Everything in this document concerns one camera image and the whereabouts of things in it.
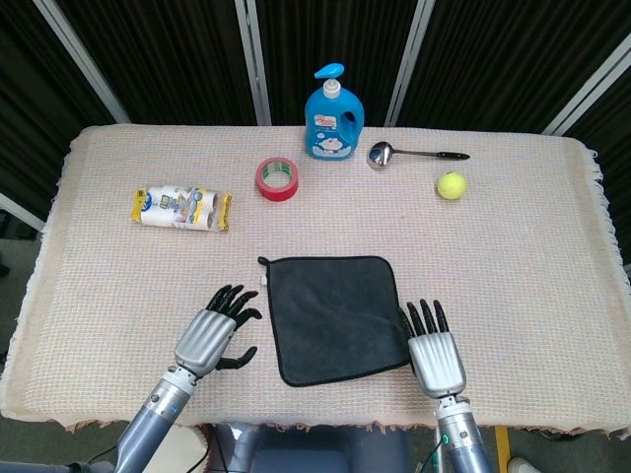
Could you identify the left black-fingered silver robot hand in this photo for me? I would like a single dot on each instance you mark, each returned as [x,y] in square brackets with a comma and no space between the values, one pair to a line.
[202,342]

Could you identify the right black-fingered silver robot hand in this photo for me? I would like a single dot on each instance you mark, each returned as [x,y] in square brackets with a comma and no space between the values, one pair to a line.
[436,364]

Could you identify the dark grey cloth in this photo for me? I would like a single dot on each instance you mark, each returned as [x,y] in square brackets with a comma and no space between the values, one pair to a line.
[335,320]

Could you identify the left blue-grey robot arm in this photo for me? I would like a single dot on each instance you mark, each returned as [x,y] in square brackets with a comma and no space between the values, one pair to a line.
[153,424]

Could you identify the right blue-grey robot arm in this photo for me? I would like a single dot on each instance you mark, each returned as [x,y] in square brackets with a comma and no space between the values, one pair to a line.
[463,438]

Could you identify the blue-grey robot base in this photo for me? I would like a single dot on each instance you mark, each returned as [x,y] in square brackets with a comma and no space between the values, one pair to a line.
[320,453]

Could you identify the beige woven tablecloth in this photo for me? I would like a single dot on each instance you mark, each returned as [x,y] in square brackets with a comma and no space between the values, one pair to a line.
[123,305]

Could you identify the white round stool red rim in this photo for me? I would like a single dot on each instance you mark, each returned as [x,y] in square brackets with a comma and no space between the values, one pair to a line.
[192,443]

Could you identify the white shoe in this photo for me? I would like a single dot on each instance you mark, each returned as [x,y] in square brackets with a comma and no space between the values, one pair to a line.
[525,465]

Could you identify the white rolls pack yellow ends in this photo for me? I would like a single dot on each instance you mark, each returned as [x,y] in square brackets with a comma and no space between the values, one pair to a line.
[177,209]

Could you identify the red tape roll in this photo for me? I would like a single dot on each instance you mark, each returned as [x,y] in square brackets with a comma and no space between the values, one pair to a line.
[276,194]

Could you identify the yellow-green tennis ball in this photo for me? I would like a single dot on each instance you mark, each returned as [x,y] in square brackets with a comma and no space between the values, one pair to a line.
[451,185]

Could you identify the blue pump detergent bottle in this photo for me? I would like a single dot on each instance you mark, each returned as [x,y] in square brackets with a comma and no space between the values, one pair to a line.
[330,133]

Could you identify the grey partition frame post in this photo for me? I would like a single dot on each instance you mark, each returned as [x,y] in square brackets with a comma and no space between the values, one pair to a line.
[586,84]
[409,59]
[251,59]
[20,209]
[79,59]

